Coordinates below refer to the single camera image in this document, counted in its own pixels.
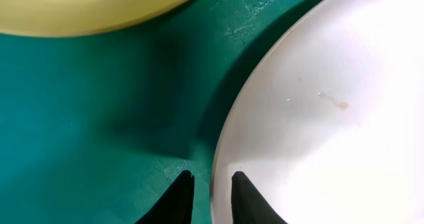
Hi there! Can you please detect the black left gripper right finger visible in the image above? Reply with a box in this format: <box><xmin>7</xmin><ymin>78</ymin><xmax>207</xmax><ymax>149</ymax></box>
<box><xmin>231</xmin><ymin>171</ymin><xmax>288</xmax><ymax>224</ymax></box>

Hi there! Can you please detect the yellow plate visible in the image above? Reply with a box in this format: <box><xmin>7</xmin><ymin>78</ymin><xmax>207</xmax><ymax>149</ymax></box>
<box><xmin>1</xmin><ymin>0</ymin><xmax>189</xmax><ymax>37</ymax></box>

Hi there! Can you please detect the teal serving tray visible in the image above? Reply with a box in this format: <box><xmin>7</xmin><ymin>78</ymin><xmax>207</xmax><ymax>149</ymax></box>
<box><xmin>1</xmin><ymin>0</ymin><xmax>321</xmax><ymax>223</ymax></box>

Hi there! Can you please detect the pink white plate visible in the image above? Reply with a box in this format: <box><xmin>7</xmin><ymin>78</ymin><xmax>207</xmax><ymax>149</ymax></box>
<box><xmin>211</xmin><ymin>0</ymin><xmax>423</xmax><ymax>223</ymax></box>

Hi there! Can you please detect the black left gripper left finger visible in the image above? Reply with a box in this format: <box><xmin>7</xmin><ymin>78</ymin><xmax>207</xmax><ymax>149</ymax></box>
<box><xmin>135</xmin><ymin>170</ymin><xmax>195</xmax><ymax>224</ymax></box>

